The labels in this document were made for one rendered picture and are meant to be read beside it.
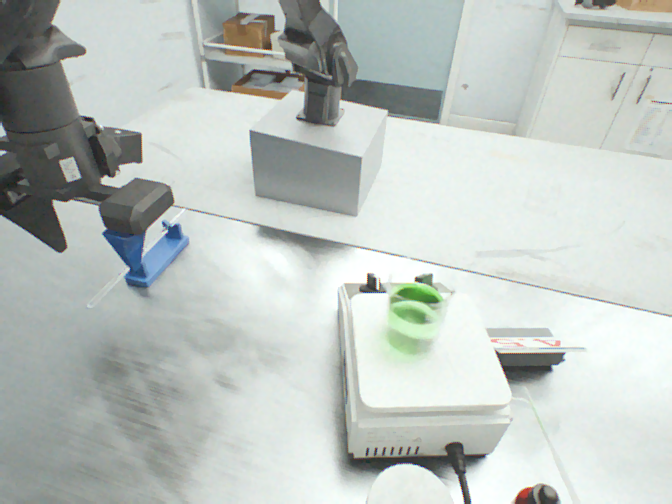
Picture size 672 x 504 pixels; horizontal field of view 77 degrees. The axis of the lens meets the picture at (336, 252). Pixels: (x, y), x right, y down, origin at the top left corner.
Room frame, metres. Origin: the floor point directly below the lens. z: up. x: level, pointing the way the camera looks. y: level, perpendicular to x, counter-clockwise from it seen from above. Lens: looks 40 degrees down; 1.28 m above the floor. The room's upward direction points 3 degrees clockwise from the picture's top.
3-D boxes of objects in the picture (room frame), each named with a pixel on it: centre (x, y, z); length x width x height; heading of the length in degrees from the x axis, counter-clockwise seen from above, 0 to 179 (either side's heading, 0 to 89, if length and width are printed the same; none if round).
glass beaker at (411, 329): (0.24, -0.06, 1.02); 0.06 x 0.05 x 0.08; 115
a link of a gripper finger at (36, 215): (0.35, 0.32, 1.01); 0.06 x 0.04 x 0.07; 166
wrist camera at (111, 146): (0.39, 0.24, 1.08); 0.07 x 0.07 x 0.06; 75
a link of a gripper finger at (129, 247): (0.32, 0.19, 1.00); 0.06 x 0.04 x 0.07; 166
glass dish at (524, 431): (0.21, -0.19, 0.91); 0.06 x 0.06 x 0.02
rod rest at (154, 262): (0.42, 0.23, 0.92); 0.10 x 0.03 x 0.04; 166
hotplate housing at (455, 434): (0.26, -0.08, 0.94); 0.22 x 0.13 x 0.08; 5
